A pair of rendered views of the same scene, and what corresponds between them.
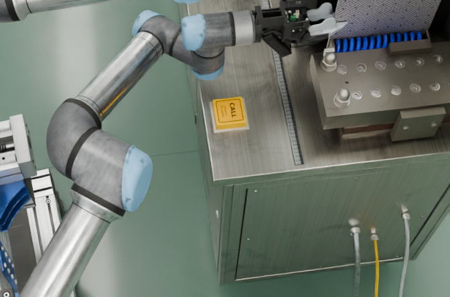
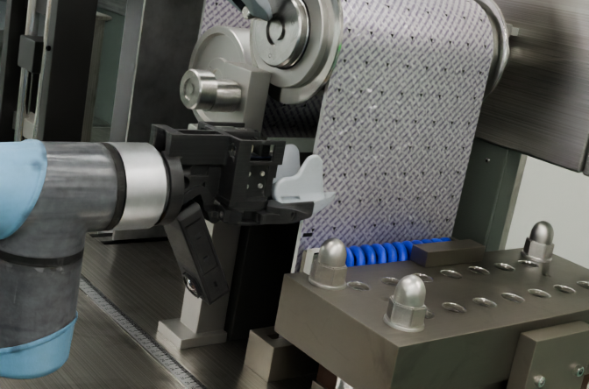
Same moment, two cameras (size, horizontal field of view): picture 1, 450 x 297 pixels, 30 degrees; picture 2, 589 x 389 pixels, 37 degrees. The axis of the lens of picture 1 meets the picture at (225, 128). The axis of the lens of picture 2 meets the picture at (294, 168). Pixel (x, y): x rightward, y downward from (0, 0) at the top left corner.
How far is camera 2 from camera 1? 1.36 m
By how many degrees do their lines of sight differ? 53
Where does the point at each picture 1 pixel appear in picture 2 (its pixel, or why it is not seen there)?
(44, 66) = not seen: outside the picture
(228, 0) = not seen: hidden behind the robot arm
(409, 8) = (427, 168)
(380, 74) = (434, 287)
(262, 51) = (131, 360)
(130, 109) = not seen: outside the picture
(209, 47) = (59, 212)
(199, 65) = (18, 307)
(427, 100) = (550, 308)
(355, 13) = (347, 166)
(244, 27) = (144, 158)
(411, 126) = (546, 376)
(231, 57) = (63, 376)
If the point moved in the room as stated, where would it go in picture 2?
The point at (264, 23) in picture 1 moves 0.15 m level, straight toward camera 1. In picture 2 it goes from (186, 154) to (242, 210)
